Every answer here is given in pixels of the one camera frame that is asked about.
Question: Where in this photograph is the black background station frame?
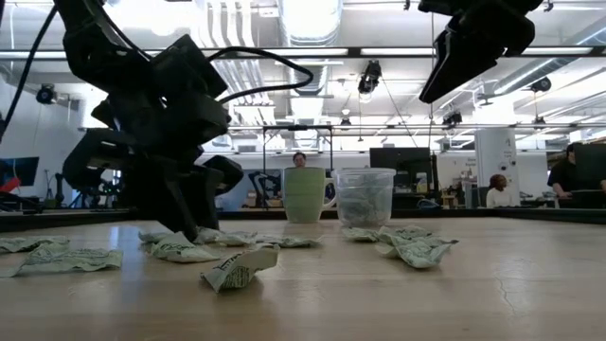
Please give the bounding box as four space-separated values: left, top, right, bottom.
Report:
261 124 334 170

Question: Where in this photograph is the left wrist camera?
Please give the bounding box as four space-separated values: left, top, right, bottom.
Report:
150 33 230 101

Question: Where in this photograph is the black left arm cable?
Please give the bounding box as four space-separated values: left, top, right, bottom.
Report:
0 4 61 143

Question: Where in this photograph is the dark blue wall screen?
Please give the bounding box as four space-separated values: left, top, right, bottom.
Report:
0 156 41 193

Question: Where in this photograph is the clear plastic container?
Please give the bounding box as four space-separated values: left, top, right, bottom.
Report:
332 168 397 227

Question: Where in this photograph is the black table frame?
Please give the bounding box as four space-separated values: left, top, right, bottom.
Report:
0 206 606 234

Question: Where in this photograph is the green ceramic mug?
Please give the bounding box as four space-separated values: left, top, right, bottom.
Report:
282 167 338 224

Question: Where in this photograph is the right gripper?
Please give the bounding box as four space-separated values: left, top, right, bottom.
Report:
419 0 544 104

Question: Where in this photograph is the silver ceiling air duct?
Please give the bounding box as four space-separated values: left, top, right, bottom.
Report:
277 0 343 96

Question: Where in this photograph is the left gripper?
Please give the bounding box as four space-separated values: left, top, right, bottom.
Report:
62 94 245 242

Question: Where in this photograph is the black computer monitor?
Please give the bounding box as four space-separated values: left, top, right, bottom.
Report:
368 147 435 195
573 143 606 209

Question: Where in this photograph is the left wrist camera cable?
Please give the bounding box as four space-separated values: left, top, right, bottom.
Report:
207 45 314 104

